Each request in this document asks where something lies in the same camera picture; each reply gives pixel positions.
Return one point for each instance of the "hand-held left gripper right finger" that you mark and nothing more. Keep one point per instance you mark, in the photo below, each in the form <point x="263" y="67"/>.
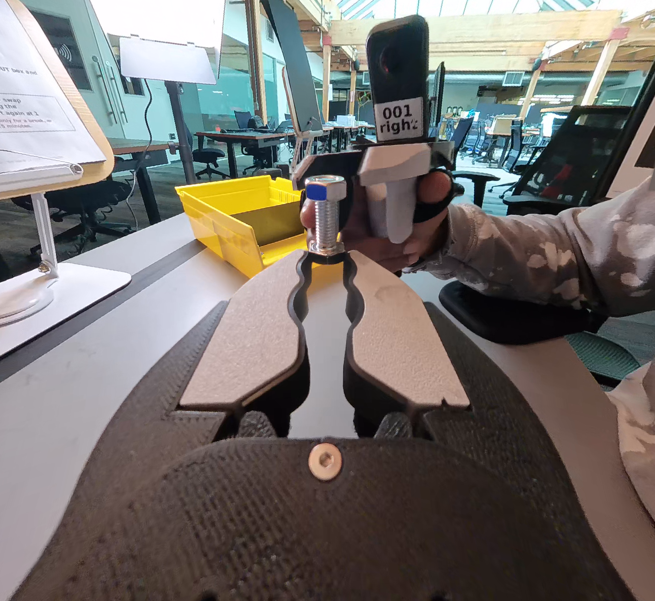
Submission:
<point x="404" y="340"/>

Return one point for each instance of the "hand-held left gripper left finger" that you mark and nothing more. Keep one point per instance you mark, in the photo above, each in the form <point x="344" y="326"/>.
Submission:
<point x="245" y="335"/>

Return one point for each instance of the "yellow plastic bin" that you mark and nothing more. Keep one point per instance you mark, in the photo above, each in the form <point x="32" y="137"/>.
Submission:
<point x="215" y="217"/>

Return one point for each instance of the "silver steel bolt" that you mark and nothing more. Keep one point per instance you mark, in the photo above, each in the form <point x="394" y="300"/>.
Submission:
<point x="326" y="222"/>

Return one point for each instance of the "person's right forearm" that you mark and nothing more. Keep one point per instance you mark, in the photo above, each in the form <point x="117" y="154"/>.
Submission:
<point x="537" y="253"/>

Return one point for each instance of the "person's right hand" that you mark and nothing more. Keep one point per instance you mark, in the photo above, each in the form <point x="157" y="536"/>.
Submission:
<point x="409" y="253"/>

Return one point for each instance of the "black computer monitor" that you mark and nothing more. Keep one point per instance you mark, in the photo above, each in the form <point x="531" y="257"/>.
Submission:
<point x="437" y="95"/>

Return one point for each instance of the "black board wooden stand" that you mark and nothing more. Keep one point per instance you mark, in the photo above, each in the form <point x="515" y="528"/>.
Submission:
<point x="291" y="48"/>

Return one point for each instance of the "black chair armrest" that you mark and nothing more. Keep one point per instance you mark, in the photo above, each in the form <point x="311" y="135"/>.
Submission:
<point x="511" y="314"/>

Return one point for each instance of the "wooden office desk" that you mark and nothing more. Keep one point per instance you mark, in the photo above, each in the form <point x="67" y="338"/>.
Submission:
<point x="133" y="146"/>
<point x="240" y="134"/>

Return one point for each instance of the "black swivel office chair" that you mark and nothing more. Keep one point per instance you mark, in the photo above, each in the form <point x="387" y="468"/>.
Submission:
<point x="207" y="156"/>

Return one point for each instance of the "black mesh office chair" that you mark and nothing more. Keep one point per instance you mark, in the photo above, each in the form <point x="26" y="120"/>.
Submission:
<point x="573" y="151"/>

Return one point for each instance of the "teal mesh chair seat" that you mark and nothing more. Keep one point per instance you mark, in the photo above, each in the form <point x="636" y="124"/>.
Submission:
<point x="604" y="355"/>

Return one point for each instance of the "black light stand pole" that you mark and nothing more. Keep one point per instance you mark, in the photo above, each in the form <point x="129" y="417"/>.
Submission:
<point x="179" y="125"/>

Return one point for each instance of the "black framed marker board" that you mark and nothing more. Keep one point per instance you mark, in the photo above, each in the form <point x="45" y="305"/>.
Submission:
<point x="642" y="181"/>

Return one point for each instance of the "instruction sheet stand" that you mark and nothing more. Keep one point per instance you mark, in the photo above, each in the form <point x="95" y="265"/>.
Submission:
<point x="30" y="100"/>

